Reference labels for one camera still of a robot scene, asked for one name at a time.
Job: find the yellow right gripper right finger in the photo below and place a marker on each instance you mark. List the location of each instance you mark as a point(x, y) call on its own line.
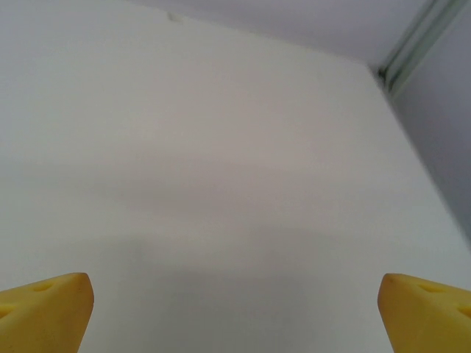
point(430, 320)

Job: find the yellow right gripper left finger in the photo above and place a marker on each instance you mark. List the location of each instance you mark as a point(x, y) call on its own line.
point(40, 316)

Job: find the aluminium right frame post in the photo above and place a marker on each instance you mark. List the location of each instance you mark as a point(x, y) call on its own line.
point(412, 48)

